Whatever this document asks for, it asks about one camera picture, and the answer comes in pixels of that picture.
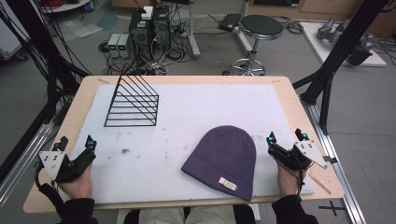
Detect black frame strut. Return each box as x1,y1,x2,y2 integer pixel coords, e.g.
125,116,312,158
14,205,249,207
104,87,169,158
0,0,82,185
291,0,391,135

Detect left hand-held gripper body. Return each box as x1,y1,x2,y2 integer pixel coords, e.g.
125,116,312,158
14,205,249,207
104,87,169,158
38,148,97,184

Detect black wire rack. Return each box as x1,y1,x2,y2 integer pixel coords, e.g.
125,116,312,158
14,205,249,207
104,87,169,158
104,63,160,128

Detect white adapter box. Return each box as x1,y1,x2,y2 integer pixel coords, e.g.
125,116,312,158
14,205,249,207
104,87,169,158
140,6,154,21

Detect grey bench power supply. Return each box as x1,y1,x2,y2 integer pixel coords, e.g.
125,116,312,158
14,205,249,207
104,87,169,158
117,33,133,59
106,33,121,59

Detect person's left hand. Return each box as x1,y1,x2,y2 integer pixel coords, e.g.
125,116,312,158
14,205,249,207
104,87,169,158
57,163,94,201

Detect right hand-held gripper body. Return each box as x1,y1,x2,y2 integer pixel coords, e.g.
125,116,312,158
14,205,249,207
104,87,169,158
267,140,329,172

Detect person's legs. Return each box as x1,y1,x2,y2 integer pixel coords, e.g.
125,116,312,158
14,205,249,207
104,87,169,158
138,204,238,224

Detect tangle of floor cables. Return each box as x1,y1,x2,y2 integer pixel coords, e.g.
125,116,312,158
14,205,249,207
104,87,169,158
98,18,195,77

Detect flat black box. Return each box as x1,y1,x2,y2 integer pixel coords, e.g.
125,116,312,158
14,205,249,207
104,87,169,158
218,12,243,33

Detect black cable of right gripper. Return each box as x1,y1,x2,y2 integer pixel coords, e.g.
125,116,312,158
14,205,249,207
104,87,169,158
295,160,305,202

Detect aluminium rail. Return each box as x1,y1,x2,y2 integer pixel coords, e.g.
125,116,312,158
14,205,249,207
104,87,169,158
301,96,368,224
0,119,59,210

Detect purple knit beanie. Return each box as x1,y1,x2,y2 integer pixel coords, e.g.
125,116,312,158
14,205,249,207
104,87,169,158
180,125,258,203

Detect white foam mat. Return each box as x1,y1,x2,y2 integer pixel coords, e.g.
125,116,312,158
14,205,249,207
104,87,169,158
59,82,316,205

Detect person's right hand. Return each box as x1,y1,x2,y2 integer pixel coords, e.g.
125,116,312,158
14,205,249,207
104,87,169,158
276,161,309,199

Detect black computer tower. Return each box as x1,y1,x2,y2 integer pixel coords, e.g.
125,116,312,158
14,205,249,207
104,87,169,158
128,9,154,61
151,5,172,54

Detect black round stool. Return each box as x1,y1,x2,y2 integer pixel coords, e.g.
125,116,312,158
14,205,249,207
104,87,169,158
229,14,285,77

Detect clear plastic sheet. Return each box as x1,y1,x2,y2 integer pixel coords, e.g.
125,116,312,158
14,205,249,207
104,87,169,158
57,19,105,41

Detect white floor board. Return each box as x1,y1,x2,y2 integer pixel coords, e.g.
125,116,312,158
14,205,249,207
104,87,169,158
299,21,388,68

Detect grey desk leg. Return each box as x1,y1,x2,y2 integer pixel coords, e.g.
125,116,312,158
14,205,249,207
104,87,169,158
186,0,202,61

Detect thin wooden stick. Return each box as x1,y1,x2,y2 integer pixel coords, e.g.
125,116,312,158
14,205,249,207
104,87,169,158
307,173,332,196

